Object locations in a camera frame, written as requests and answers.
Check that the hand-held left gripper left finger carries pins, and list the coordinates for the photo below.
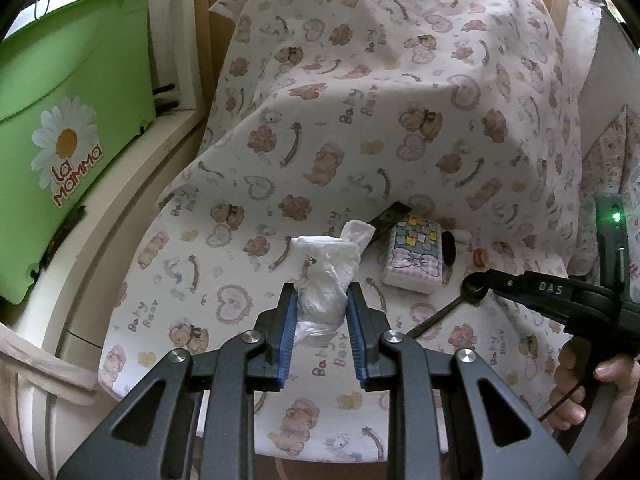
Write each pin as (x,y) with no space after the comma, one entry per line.
(286,340)

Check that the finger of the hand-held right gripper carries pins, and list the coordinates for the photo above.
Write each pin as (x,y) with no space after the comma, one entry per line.
(435,317)
(477,286)

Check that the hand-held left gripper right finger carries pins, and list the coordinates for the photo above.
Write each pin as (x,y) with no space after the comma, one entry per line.
(357,340)

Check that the white plastic bag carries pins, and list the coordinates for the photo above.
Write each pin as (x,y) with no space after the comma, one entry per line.
(325,270)

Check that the person's right hand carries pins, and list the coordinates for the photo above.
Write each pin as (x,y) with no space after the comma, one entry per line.
(569,365)

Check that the small orange cap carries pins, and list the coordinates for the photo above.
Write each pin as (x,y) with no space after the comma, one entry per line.
(480,257)

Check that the pastel printed tissue pack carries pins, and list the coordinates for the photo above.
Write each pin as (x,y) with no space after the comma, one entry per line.
(414,255)

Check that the black rectangular packet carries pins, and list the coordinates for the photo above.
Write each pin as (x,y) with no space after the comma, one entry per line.
(390,214)

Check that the bear print cloth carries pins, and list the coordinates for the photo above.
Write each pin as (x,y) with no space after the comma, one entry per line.
(380,110)

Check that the white shelf unit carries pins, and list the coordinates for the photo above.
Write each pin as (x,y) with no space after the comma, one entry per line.
(150,170)

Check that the pale pink cloth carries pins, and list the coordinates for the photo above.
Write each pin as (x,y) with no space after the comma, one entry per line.
(45,360)

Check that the black clip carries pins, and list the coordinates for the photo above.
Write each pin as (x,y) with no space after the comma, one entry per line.
(167,106)

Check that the wooden chair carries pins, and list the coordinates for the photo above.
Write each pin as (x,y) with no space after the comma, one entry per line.
(206,35)

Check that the green plastic bin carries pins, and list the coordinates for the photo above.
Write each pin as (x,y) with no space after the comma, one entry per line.
(75,85)

